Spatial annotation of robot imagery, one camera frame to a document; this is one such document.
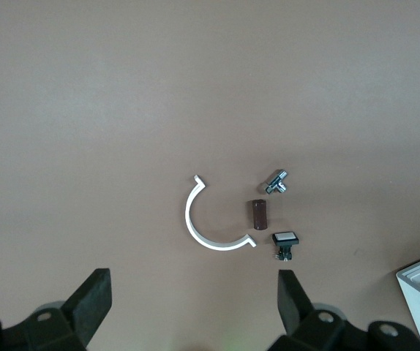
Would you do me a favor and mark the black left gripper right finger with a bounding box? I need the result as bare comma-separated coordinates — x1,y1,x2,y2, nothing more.
271,269,420,351

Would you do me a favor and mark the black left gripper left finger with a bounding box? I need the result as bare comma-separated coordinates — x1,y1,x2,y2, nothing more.
0,268,113,351

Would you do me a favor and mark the white rectangular push button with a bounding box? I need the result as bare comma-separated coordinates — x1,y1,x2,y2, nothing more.
270,231,301,263

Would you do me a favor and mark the brown terminal block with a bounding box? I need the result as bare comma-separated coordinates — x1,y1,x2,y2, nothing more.
247,199,269,232

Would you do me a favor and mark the chrome angle valve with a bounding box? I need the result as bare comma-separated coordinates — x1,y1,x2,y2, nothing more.
260,169,290,195

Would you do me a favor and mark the white half-ring pipe clamp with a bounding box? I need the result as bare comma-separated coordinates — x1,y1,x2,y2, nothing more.
185,175,258,252

